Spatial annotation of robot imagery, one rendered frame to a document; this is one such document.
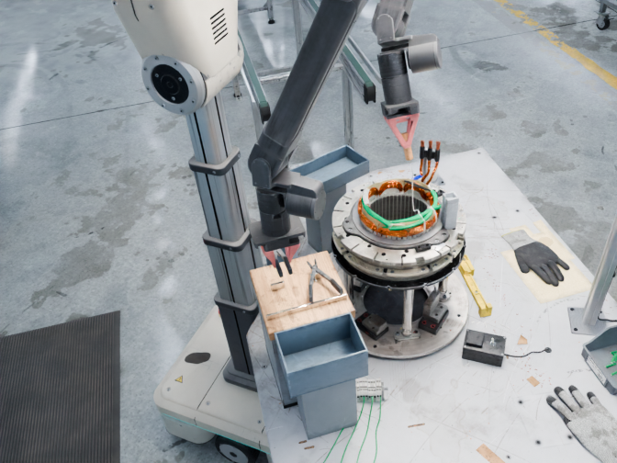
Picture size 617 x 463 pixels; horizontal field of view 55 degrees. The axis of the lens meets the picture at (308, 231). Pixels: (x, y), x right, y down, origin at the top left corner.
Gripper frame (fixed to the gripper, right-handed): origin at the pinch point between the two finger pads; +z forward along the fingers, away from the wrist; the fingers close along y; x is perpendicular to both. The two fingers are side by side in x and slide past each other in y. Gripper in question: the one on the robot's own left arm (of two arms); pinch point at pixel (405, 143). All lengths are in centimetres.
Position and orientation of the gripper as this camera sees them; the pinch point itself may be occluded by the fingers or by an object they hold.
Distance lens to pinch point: 132.6
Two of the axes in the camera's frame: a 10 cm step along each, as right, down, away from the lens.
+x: -9.8, 2.2, 0.3
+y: -0.4, -3.3, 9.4
